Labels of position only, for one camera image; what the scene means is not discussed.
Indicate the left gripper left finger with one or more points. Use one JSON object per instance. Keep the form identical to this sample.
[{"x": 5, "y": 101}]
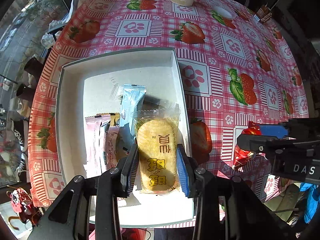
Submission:
[{"x": 68, "y": 215}]

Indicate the pink strawberry tablecloth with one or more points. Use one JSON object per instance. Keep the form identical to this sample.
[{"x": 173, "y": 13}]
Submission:
[{"x": 213, "y": 59}]

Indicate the light blue snack bar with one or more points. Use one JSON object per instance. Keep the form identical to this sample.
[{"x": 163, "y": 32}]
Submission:
[{"x": 133, "y": 96}]

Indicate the white crispy cranberry packet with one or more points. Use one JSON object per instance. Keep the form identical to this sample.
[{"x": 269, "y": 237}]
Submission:
[{"x": 111, "y": 147}]

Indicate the clear dark snack stick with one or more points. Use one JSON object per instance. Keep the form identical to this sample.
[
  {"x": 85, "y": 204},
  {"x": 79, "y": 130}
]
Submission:
[{"x": 149, "y": 102}]

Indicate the pink purple snack packet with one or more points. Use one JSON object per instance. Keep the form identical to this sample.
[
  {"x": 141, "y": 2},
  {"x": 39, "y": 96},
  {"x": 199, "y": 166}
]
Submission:
[{"x": 94, "y": 131}]

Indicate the red foil snack packet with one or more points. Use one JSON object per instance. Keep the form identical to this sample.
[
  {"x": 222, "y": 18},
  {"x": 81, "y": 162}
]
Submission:
[{"x": 242, "y": 150}]

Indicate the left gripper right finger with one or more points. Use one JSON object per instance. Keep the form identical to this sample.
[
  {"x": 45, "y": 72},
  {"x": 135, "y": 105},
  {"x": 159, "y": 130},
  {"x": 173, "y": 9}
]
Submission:
[{"x": 226, "y": 208}]

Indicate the gold snack packet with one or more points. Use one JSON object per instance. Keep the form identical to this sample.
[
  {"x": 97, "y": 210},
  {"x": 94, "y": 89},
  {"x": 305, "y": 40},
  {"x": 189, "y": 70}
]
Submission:
[{"x": 114, "y": 119}]

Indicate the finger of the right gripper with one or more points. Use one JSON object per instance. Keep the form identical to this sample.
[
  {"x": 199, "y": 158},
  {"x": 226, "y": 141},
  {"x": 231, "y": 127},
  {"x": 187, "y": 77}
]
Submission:
[{"x": 270, "y": 130}]

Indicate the yellow rice cracker packet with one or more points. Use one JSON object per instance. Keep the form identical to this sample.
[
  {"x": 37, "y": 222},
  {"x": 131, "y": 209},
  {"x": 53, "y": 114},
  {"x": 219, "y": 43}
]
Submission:
[{"x": 156, "y": 134}]

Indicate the brown coffee sachet box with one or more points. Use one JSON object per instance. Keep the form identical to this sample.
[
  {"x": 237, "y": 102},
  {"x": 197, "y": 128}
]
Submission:
[{"x": 263, "y": 14}]

